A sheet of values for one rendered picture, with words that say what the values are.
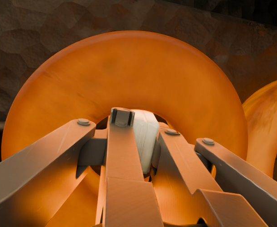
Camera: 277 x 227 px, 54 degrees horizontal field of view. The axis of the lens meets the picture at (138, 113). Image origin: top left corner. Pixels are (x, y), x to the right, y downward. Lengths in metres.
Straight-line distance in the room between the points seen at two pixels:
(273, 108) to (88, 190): 0.15
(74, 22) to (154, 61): 0.11
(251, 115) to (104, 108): 0.12
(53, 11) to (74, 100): 0.11
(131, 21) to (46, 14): 0.07
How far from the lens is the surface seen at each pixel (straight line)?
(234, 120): 0.18
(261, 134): 0.22
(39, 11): 0.25
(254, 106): 0.23
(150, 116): 0.15
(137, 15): 0.24
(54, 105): 0.16
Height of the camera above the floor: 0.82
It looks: 10 degrees down
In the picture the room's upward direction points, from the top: 11 degrees clockwise
